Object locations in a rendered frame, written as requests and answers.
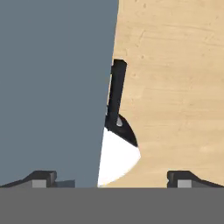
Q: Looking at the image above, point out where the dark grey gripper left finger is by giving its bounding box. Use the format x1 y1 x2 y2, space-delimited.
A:
0 170 76 189

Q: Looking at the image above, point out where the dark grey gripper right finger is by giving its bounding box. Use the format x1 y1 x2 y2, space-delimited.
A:
166 171 224 189

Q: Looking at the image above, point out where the grey blue drawer front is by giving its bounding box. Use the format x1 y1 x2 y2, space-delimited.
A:
0 0 120 189

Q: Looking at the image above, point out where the wooden drawer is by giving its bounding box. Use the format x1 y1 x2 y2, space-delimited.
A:
98 0 224 189

